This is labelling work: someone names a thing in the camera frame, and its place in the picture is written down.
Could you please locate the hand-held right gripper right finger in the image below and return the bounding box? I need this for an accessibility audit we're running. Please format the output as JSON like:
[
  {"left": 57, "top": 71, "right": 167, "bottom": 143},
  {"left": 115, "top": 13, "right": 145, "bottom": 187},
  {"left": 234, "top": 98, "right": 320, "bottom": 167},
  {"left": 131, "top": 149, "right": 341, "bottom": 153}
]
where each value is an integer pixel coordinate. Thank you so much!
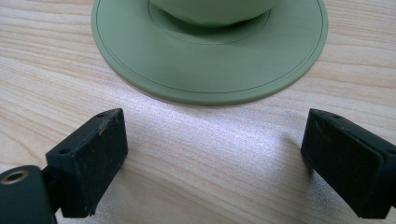
[{"left": 300, "top": 107, "right": 396, "bottom": 219}]

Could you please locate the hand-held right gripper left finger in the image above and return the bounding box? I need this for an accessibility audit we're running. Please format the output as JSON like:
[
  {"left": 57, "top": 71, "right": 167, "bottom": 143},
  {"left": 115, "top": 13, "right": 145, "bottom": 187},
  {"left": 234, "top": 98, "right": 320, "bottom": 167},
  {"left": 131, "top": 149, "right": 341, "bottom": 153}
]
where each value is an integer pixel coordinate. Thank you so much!
[{"left": 41, "top": 107, "right": 129, "bottom": 218}]

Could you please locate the green bowl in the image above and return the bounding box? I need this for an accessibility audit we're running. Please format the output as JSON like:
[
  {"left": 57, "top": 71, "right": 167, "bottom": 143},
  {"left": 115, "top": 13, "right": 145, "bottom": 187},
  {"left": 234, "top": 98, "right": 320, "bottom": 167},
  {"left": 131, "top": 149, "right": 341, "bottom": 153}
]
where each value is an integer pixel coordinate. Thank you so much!
[{"left": 148, "top": 0, "right": 279, "bottom": 27}]

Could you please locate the green round saucer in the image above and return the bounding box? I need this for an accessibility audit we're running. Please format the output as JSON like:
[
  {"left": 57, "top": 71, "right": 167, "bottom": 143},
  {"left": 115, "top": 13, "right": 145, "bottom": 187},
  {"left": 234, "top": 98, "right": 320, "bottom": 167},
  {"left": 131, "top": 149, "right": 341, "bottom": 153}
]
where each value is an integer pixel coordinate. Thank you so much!
[{"left": 91, "top": 0, "right": 329, "bottom": 106}]

